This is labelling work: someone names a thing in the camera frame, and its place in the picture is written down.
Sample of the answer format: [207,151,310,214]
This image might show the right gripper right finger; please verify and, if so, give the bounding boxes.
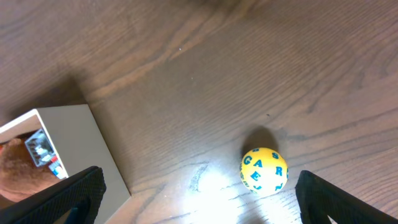
[295,170,397,224]

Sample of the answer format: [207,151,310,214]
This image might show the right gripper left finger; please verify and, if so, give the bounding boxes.
[1,166,106,224]

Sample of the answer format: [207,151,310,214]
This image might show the red toy fire truck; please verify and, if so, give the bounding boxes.
[25,129,67,179]

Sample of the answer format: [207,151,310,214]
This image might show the brown plush toy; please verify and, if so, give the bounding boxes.
[1,138,60,202]

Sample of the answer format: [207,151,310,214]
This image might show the yellow ball blue letters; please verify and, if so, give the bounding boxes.
[239,147,289,197]

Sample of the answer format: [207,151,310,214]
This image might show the white cardboard box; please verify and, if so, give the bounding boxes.
[1,105,130,223]

